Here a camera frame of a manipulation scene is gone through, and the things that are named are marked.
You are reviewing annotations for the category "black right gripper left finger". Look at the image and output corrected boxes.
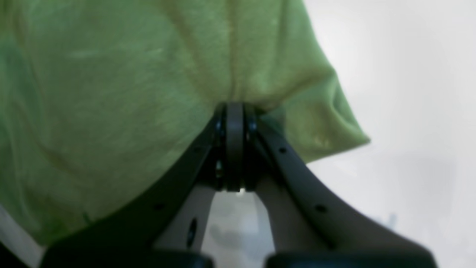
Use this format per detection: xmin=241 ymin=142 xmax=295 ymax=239
xmin=41 ymin=103 xmax=236 ymax=268

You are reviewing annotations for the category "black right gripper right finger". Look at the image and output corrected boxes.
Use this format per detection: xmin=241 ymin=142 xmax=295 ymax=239
xmin=235 ymin=102 xmax=437 ymax=268

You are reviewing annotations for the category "green t-shirt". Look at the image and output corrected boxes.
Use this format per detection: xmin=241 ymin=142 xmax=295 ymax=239
xmin=0 ymin=0 xmax=369 ymax=246

